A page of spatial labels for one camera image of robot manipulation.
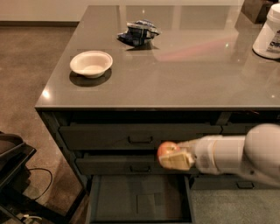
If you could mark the white bowl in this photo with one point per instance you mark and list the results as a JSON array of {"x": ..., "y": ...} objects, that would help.
[{"x": 91, "y": 64}]

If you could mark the black cart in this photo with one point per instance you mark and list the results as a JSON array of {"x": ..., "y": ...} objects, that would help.
[{"x": 14, "y": 154}]

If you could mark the crumpled blue chip bag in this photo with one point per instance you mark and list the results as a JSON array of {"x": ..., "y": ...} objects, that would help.
[{"x": 139, "y": 33}]

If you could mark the top right drawer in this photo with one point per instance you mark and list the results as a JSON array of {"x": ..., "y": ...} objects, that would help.
[{"x": 236, "y": 128}]

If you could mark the white plastic canister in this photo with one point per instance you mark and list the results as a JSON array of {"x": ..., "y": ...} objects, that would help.
[{"x": 267, "y": 44}]

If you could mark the dark box on counter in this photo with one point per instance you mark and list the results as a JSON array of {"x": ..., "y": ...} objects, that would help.
[{"x": 256, "y": 10}]

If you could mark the middle left drawer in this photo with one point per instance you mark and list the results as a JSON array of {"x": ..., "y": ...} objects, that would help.
[{"x": 136, "y": 164}]

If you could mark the red apple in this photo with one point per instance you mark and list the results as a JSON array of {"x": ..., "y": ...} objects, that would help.
[{"x": 166, "y": 148}]

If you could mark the grey counter cabinet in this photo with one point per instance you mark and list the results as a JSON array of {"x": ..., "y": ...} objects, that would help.
[{"x": 201, "y": 69}]

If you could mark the open bottom left drawer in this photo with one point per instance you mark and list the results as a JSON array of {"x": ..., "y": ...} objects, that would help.
[{"x": 139, "y": 199}]

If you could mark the bottom right drawer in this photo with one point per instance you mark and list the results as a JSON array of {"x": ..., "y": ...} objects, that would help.
[{"x": 225, "y": 182}]

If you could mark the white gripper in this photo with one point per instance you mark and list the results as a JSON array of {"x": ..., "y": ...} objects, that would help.
[{"x": 204, "y": 154}]

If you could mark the top left drawer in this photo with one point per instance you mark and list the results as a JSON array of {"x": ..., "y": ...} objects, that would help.
[{"x": 90, "y": 137}]

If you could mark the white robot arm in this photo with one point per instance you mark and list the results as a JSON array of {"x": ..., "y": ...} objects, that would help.
[{"x": 255, "y": 156}]

